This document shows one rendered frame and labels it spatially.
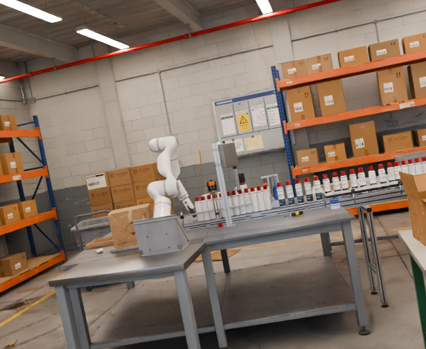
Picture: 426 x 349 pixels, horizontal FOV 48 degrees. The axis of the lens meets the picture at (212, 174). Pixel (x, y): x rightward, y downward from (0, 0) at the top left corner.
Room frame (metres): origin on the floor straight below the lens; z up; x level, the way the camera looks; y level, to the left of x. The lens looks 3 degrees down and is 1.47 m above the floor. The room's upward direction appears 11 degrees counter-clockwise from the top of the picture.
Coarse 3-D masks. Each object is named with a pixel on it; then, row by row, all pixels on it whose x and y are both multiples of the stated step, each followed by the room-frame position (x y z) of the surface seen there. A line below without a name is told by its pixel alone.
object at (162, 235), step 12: (168, 216) 3.17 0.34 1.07; (144, 228) 3.21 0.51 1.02; (156, 228) 3.19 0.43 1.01; (168, 228) 3.18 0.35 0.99; (180, 228) 3.23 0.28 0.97; (144, 240) 3.21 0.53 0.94; (156, 240) 3.19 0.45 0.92; (168, 240) 3.17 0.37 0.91; (180, 240) 3.18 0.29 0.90; (144, 252) 3.21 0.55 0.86; (156, 252) 3.20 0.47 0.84; (168, 252) 3.18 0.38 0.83
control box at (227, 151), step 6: (222, 144) 3.77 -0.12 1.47; (228, 144) 3.82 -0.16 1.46; (234, 144) 3.89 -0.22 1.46; (222, 150) 3.76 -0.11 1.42; (228, 150) 3.81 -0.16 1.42; (234, 150) 3.87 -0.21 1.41; (222, 156) 3.77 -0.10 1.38; (228, 156) 3.80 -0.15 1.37; (234, 156) 3.86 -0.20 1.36; (222, 162) 3.78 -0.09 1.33; (228, 162) 3.79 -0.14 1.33; (234, 162) 3.85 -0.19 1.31; (222, 168) 3.79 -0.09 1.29
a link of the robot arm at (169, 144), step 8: (168, 136) 3.72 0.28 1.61; (160, 144) 3.71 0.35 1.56; (168, 144) 3.68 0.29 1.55; (176, 144) 3.70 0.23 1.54; (168, 152) 3.66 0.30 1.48; (160, 160) 3.62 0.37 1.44; (168, 160) 3.64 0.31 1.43; (160, 168) 3.59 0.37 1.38; (168, 168) 3.59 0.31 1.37; (168, 176) 3.53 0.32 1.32; (168, 184) 3.48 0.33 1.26; (176, 184) 3.50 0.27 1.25; (168, 192) 3.49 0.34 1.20; (176, 192) 3.50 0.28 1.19
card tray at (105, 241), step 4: (108, 236) 4.17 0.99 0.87; (92, 240) 4.09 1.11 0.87; (96, 240) 4.18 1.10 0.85; (100, 240) 4.17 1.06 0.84; (104, 240) 4.17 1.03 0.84; (108, 240) 4.16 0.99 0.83; (112, 240) 3.90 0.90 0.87; (88, 244) 3.92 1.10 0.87; (92, 244) 3.92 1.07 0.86; (96, 244) 3.91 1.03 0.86; (100, 244) 3.91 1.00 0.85; (104, 244) 3.91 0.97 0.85; (108, 244) 3.91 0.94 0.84; (112, 244) 3.90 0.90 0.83; (88, 248) 3.92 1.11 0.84; (92, 248) 3.92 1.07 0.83
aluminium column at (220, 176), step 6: (216, 144) 3.78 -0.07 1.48; (216, 156) 3.79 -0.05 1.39; (216, 162) 3.78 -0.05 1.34; (216, 168) 3.78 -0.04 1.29; (222, 174) 3.78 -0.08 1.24; (222, 180) 3.78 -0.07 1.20; (222, 186) 3.79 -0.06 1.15; (222, 192) 3.78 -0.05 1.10; (222, 198) 3.78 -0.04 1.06; (228, 204) 3.78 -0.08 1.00; (228, 210) 3.78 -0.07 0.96; (228, 216) 3.79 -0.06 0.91; (228, 222) 3.78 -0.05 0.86
